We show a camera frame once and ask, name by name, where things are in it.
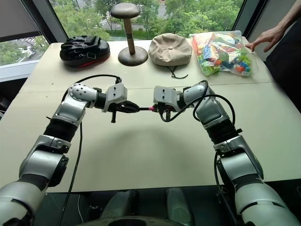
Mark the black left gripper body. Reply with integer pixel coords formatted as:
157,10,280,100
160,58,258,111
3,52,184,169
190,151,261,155
108,101,129,124

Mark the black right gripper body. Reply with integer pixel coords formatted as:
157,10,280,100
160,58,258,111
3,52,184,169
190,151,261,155
161,103,176,122

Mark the person's bare hand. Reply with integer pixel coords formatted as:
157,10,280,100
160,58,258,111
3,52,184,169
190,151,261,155
244,24,287,53

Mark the beige cloth hat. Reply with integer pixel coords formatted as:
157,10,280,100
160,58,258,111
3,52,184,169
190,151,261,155
148,32,193,80

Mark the black boxing focus mitt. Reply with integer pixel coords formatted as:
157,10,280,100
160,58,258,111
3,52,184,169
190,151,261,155
59,35,111,68

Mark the brown wooden hat stand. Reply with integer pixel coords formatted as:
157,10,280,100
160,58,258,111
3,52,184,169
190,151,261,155
110,2,149,67

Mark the clear bag of colourful toys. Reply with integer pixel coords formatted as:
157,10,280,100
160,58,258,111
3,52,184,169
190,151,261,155
189,30,260,77

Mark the dark grey rounded shape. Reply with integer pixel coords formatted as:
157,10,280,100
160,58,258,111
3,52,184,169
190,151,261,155
101,189,139,221
165,187,196,226

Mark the person's black clothing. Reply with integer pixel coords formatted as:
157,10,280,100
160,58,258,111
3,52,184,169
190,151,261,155
265,21,301,116

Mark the grey roller blind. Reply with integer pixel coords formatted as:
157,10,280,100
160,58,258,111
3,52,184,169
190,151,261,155
0,0,41,42

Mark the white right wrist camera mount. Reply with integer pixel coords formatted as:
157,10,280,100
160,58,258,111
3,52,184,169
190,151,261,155
152,86,177,107

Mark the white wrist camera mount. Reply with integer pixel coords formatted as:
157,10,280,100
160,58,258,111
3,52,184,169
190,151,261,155
152,86,177,107
101,82,128,113

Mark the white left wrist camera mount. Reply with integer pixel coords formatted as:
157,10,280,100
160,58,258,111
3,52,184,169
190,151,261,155
101,82,128,113

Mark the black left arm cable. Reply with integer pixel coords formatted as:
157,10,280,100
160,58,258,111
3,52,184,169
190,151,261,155
57,74,123,226

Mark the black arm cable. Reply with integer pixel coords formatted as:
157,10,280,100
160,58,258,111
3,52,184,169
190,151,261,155
57,74,123,226
159,80,237,226

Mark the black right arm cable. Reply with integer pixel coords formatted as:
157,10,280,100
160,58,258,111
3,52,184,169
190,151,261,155
159,80,237,226

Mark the dark window frame post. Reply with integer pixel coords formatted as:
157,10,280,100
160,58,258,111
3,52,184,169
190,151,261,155
232,0,270,38
24,0,69,45

